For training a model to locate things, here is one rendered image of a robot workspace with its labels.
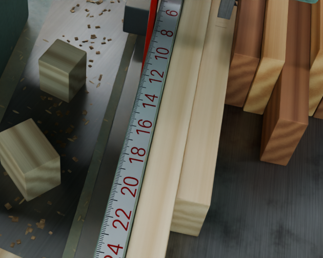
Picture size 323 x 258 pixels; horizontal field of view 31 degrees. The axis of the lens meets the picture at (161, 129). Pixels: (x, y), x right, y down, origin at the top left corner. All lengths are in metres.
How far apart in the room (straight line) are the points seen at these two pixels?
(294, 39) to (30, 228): 0.24
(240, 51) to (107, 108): 0.19
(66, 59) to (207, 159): 0.21
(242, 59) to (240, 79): 0.02
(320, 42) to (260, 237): 0.13
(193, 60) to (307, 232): 0.13
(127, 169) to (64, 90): 0.23
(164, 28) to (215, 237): 0.14
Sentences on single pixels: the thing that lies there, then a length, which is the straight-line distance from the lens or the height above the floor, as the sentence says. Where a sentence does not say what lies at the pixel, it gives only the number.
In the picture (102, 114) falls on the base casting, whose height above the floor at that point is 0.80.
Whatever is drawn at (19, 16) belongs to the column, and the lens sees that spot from 0.58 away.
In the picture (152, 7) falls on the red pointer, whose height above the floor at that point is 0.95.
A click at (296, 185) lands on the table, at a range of 0.41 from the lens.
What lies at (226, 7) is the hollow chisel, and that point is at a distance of 0.41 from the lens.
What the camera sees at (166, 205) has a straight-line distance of 0.32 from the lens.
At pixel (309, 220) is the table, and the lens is 0.39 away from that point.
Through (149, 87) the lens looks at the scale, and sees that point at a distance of 0.36.
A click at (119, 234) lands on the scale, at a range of 0.30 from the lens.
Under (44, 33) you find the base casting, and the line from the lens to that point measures 0.61.
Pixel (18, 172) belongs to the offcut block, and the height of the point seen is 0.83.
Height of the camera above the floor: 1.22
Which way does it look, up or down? 53 degrees down
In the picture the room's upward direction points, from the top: 12 degrees clockwise
